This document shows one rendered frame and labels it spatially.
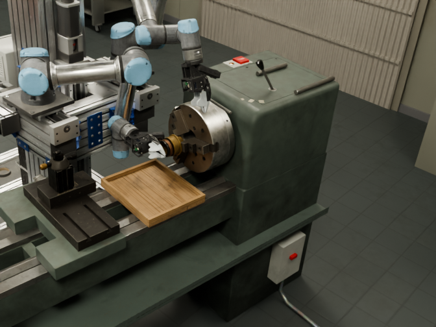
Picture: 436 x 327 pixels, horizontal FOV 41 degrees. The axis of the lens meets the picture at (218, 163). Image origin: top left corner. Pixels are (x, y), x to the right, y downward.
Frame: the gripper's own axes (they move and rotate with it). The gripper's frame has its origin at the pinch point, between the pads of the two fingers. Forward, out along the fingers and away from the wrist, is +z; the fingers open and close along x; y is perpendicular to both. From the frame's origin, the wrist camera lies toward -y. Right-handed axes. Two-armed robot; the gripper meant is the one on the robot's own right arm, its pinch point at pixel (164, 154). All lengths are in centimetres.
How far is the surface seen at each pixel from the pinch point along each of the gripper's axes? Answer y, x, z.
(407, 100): -334, -95, -67
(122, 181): 10.6, -19.1, -16.1
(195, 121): -16.3, 10.8, -0.2
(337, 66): -319, -85, -139
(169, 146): -2.5, 2.8, -0.5
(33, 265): 65, -22, 6
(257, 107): -37.8, 17.9, 14.9
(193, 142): -12.2, 3.5, 3.7
